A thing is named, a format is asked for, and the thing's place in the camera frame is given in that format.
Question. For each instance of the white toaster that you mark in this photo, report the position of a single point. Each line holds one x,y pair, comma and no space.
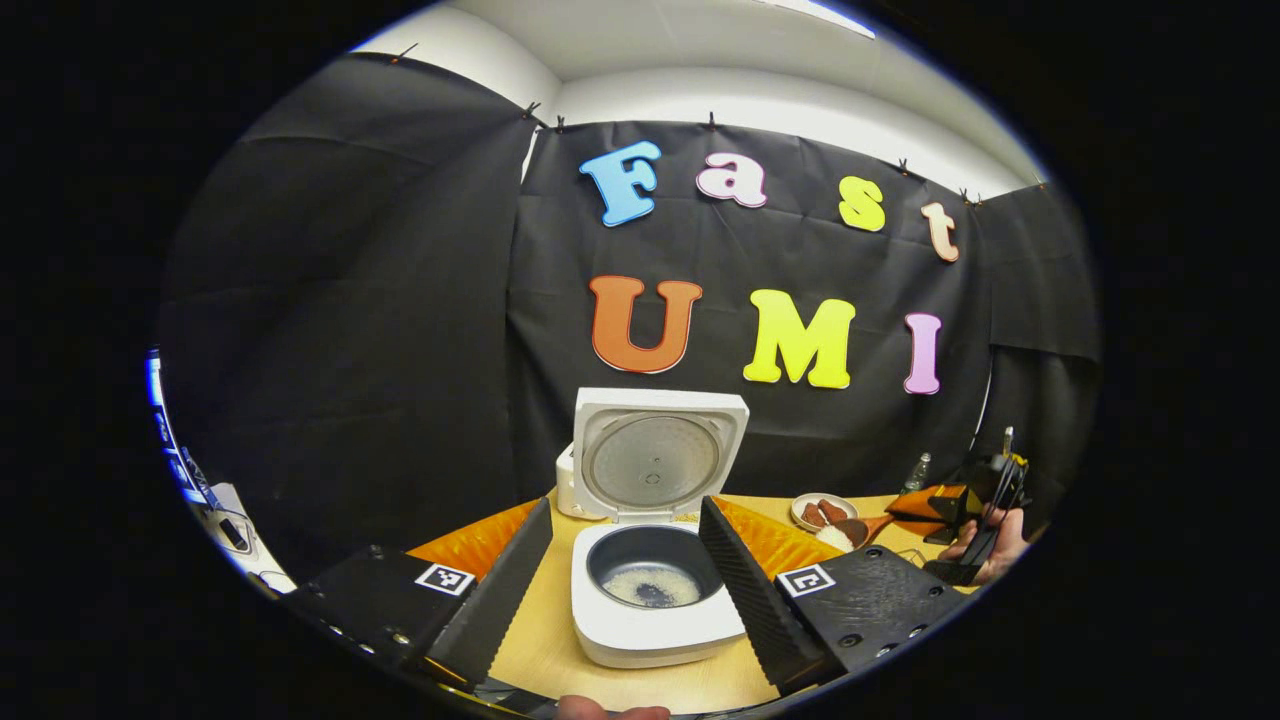
566,485

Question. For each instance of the round white plate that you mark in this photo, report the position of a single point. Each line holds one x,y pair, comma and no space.
800,500

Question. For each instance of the brown wooden spoon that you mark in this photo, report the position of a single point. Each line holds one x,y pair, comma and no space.
868,527

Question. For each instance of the white rice cooker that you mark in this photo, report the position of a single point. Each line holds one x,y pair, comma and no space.
650,460

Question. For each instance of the black backdrop cloth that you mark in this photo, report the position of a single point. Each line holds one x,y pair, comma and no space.
360,330

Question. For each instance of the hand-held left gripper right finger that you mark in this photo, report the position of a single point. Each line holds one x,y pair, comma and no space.
752,600

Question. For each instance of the clear green label water bottle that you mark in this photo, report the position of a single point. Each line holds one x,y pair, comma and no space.
917,475

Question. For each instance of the white rice grains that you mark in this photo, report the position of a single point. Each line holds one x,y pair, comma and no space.
650,585

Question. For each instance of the spoonful of white rice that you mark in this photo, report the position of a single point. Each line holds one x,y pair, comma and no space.
833,539

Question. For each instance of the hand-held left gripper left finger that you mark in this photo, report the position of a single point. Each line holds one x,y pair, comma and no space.
502,600

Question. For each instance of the large ceiling light panel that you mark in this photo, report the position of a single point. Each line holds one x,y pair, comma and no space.
820,15

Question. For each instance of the brown meat piece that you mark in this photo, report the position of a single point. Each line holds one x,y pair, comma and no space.
813,516
833,511

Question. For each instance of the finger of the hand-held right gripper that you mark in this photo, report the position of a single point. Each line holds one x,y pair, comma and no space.
940,503

